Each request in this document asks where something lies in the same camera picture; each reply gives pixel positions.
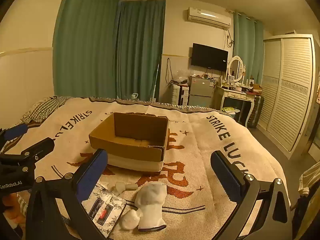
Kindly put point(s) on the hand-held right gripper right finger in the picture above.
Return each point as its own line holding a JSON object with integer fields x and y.
{"x": 226, "y": 177}

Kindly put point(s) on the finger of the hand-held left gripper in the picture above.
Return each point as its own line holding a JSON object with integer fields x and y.
{"x": 15, "y": 131}
{"x": 42, "y": 146}

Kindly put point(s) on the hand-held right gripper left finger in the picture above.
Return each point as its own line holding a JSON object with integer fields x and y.
{"x": 92, "y": 172}

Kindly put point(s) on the small white plastic wrap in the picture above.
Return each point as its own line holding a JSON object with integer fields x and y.
{"x": 119, "y": 187}

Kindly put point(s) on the floral tissue packet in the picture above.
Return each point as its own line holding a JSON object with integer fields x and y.
{"x": 110, "y": 205}

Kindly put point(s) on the white sock ball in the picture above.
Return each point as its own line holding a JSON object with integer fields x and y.
{"x": 130, "y": 220}

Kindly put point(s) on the white sock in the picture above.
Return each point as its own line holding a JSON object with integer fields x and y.
{"x": 151, "y": 200}

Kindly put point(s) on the orange patterned cloth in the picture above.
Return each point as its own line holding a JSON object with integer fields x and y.
{"x": 13, "y": 206}

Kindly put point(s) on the green checked bedsheet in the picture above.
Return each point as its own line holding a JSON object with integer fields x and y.
{"x": 42, "y": 107}

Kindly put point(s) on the cream printed blanket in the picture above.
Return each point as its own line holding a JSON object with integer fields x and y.
{"x": 200, "y": 150}

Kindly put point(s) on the waste bin with yellow paper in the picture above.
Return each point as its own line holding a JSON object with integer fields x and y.
{"x": 230, "y": 110}

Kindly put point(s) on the dark suitcase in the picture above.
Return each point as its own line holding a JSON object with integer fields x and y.
{"x": 257, "y": 110}

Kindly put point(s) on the white dressing table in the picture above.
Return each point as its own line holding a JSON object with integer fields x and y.
{"x": 232, "y": 94}

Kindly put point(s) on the striped hanging garment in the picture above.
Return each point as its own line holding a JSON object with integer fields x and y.
{"x": 310, "y": 177}

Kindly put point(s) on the white cup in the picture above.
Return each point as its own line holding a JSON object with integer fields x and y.
{"x": 134, "y": 95}

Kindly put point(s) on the grey mini fridge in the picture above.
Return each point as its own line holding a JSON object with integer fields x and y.
{"x": 200, "y": 90}

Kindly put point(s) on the small brown cardboard box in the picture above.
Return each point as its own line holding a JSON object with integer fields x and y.
{"x": 257, "y": 88}

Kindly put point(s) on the white suitcase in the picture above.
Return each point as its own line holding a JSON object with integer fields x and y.
{"x": 178, "y": 95}

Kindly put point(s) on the white louvred wardrobe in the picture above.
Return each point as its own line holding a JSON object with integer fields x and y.
{"x": 287, "y": 92}

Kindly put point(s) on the white mop pole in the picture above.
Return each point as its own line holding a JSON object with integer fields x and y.
{"x": 156, "y": 85}

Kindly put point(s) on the oval vanity mirror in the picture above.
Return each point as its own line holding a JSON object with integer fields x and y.
{"x": 235, "y": 67}

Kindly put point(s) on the clear plastic bag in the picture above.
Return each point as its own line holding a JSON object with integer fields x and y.
{"x": 182, "y": 75}

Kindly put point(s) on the wide green curtain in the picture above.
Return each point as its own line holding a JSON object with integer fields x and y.
{"x": 85, "y": 42}

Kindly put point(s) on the narrow green curtain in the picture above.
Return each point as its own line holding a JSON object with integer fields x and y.
{"x": 140, "y": 50}

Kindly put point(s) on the light green window curtain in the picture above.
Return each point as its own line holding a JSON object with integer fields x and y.
{"x": 247, "y": 47}

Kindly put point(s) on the white air conditioner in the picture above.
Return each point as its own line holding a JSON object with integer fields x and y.
{"x": 208, "y": 17}

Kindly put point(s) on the white picture frame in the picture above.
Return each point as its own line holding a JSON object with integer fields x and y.
{"x": 231, "y": 80}

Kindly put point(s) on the black wall television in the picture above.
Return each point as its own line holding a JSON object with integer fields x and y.
{"x": 209, "y": 56}

